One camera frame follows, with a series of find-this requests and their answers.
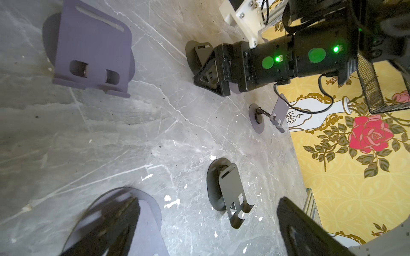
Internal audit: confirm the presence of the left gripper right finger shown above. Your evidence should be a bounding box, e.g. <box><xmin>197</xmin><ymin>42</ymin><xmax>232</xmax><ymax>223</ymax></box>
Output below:
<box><xmin>277</xmin><ymin>197</ymin><xmax>353</xmax><ymax>256</ymax></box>

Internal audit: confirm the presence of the black wire mesh basket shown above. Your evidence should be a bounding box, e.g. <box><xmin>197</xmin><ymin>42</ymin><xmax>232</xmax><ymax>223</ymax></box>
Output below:
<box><xmin>357</xmin><ymin>55</ymin><xmax>410</xmax><ymax>114</ymax></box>

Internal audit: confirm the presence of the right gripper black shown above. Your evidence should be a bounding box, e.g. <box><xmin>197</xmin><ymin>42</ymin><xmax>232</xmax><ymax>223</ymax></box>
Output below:
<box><xmin>193</xmin><ymin>41</ymin><xmax>256</xmax><ymax>97</ymax></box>

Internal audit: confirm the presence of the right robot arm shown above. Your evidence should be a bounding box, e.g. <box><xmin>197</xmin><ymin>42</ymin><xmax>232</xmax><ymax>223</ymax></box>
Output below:
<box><xmin>185</xmin><ymin>1</ymin><xmax>410</xmax><ymax>97</ymax></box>

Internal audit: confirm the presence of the grey phone stand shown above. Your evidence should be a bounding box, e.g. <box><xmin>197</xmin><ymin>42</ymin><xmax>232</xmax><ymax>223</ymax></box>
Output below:
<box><xmin>249</xmin><ymin>94</ymin><xmax>288</xmax><ymax>134</ymax></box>
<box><xmin>42</xmin><ymin>1</ymin><xmax>135</xmax><ymax>98</ymax></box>
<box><xmin>62</xmin><ymin>187</ymin><xmax>169</xmax><ymax>256</ymax></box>

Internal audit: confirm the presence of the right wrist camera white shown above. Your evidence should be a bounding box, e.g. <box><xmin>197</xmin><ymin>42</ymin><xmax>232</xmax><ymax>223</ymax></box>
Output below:
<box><xmin>219</xmin><ymin>0</ymin><xmax>270</xmax><ymax>49</ymax></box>

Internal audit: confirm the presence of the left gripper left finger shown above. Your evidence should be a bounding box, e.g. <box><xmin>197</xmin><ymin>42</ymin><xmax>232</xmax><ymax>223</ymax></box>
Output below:
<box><xmin>61</xmin><ymin>196</ymin><xmax>141</xmax><ymax>256</ymax></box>

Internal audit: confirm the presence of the dark phone stand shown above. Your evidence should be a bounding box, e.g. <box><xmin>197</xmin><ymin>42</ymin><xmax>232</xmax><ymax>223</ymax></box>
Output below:
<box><xmin>185</xmin><ymin>41</ymin><xmax>213</xmax><ymax>75</ymax></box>
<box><xmin>207</xmin><ymin>158</ymin><xmax>254</xmax><ymax>229</ymax></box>

